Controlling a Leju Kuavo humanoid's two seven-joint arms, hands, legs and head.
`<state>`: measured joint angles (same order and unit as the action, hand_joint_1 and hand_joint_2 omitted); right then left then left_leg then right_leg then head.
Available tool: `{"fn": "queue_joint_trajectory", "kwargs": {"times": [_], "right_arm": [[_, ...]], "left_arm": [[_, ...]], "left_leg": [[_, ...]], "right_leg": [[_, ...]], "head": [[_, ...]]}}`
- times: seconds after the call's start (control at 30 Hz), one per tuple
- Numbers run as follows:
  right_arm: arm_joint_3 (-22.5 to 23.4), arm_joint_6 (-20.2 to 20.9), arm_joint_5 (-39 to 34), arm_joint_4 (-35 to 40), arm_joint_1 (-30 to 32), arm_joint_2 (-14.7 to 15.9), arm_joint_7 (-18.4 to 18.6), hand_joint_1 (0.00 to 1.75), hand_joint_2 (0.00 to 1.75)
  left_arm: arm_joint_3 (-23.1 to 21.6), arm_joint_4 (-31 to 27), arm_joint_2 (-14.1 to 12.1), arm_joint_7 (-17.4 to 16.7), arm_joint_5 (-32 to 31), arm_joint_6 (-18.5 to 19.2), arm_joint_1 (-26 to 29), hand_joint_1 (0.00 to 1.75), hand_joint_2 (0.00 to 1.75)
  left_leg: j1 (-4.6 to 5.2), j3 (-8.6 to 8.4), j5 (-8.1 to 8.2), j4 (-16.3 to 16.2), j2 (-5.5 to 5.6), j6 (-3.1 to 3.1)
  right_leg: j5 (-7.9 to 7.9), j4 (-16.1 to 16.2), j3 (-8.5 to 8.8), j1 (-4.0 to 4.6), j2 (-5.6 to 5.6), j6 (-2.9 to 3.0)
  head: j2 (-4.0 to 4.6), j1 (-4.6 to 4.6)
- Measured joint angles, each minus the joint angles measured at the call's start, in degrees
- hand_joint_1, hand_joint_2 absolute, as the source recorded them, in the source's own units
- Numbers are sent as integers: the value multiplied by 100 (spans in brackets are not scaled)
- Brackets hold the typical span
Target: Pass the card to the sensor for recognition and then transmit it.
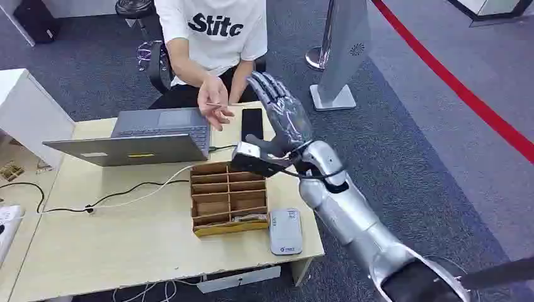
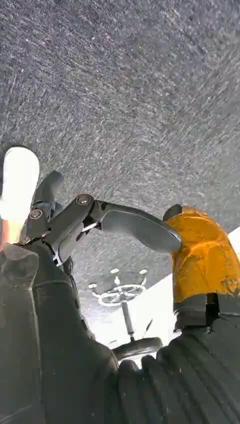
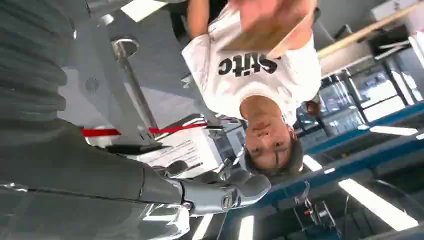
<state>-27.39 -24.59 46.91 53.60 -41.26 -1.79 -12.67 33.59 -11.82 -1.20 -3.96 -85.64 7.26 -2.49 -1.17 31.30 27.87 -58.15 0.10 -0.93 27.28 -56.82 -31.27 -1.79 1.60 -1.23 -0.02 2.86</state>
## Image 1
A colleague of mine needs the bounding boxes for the person's right hand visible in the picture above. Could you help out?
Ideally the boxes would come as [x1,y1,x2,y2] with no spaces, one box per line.
[197,74,236,133]

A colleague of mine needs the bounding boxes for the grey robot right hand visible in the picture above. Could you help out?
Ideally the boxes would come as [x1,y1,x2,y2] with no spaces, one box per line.
[245,71,314,162]

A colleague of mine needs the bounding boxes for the black smartphone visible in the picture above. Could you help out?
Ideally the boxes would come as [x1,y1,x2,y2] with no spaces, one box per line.
[241,108,265,143]

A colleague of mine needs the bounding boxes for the person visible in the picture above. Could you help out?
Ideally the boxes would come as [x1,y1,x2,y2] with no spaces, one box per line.
[148,0,269,133]

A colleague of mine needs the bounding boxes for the black office chair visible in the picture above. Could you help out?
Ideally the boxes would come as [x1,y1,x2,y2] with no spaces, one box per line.
[136,39,174,95]

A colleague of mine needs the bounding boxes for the grey laptop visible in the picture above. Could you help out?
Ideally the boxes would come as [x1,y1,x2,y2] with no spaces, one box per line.
[42,107,212,168]

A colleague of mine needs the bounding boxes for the silver standing kiosk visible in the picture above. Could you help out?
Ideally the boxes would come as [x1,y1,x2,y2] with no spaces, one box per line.
[309,0,373,112]

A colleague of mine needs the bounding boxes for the wooden card box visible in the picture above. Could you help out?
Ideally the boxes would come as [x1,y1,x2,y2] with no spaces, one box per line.
[189,161,270,239]

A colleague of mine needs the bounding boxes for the card with printed face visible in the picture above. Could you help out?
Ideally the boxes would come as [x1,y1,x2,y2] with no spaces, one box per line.
[230,213,268,224]

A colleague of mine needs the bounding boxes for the white power bank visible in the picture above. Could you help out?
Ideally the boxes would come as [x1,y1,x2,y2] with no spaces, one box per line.
[268,208,304,256]

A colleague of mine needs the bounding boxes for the black round stool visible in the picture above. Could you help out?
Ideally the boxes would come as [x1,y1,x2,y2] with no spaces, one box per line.
[115,0,156,42]

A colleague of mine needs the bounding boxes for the pale wooden desk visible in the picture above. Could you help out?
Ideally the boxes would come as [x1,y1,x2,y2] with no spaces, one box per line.
[0,101,326,302]

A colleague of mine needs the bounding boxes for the white cabinet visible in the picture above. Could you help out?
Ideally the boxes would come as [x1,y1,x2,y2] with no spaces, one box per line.
[0,68,77,169]

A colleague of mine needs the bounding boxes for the black box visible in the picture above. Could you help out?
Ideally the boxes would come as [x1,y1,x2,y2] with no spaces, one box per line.
[12,0,62,45]

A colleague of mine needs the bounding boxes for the dark display stand base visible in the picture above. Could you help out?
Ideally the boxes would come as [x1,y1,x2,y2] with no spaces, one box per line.
[447,0,534,28]

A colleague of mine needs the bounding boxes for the white power strip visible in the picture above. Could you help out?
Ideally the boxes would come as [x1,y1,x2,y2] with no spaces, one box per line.
[0,204,25,269]

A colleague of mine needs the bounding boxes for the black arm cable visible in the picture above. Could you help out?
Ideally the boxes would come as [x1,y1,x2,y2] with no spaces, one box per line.
[280,140,346,181]

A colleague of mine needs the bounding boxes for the chrome stanchion post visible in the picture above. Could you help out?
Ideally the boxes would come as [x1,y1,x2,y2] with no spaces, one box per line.
[305,0,336,71]

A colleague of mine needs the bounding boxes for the white cable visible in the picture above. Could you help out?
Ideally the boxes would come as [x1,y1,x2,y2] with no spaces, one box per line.
[89,165,195,211]

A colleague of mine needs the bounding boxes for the black power cable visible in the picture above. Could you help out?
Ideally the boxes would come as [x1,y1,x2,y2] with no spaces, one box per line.
[0,144,239,215]

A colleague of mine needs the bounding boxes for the white bracket under desk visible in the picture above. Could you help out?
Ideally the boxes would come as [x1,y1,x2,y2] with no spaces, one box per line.
[196,265,282,294]

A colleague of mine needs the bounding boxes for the white cables under desk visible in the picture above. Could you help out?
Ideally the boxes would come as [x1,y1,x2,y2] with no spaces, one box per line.
[111,278,202,302]

